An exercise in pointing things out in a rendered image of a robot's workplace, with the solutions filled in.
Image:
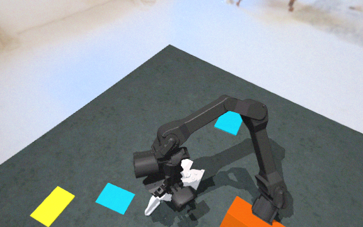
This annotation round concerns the cyan flat rectangular patch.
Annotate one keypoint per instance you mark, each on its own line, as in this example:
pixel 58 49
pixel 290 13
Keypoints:
pixel 115 198

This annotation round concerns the cyan flat square plate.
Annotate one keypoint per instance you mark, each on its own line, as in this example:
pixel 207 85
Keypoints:
pixel 229 122

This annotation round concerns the yellow flat plate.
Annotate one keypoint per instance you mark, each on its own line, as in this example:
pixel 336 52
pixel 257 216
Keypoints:
pixel 52 206

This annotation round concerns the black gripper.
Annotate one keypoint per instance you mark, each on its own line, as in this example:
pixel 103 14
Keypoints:
pixel 181 197

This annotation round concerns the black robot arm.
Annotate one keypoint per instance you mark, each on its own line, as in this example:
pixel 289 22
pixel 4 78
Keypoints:
pixel 170 136

